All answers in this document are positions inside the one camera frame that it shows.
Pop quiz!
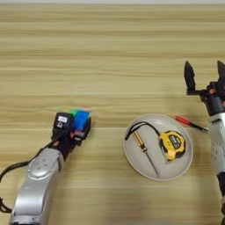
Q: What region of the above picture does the yellow black tape measure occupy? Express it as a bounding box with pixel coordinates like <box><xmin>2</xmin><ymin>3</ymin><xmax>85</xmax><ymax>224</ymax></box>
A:
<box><xmin>124</xmin><ymin>120</ymin><xmax>187</xmax><ymax>163</ymax></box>

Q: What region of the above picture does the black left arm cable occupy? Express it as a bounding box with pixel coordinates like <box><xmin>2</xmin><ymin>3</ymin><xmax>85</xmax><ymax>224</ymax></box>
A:
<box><xmin>0</xmin><ymin>140</ymin><xmax>57</xmax><ymax>214</ymax></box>

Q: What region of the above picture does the round white plate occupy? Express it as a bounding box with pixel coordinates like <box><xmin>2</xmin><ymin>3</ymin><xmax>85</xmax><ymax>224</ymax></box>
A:
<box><xmin>122</xmin><ymin>113</ymin><xmax>194</xmax><ymax>182</ymax></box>

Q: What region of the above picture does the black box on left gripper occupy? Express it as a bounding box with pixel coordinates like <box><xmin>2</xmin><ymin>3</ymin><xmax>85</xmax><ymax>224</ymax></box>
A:
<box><xmin>53</xmin><ymin>112</ymin><xmax>75</xmax><ymax>139</ymax></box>

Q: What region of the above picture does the red black pen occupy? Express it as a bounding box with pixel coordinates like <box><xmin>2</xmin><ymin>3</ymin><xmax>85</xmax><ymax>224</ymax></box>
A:
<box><xmin>174</xmin><ymin>115</ymin><xmax>210</xmax><ymax>134</ymax></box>

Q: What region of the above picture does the gold handled screwdriver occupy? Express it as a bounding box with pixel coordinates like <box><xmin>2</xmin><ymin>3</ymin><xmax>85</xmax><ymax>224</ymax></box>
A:
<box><xmin>133</xmin><ymin>130</ymin><xmax>162</xmax><ymax>178</ymax></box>

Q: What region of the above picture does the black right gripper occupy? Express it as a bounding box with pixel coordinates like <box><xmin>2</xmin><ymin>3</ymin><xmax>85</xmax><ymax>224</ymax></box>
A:
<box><xmin>184</xmin><ymin>60</ymin><xmax>225</xmax><ymax>117</ymax></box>

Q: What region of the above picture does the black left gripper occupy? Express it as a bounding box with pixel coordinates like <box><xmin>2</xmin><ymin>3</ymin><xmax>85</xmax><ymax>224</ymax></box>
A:
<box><xmin>51</xmin><ymin>116</ymin><xmax>93</xmax><ymax>162</ymax></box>

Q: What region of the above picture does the multicolour puzzle cube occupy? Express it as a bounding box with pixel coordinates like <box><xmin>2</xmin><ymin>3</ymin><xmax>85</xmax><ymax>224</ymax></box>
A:
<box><xmin>68</xmin><ymin>108</ymin><xmax>92</xmax><ymax>134</ymax></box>

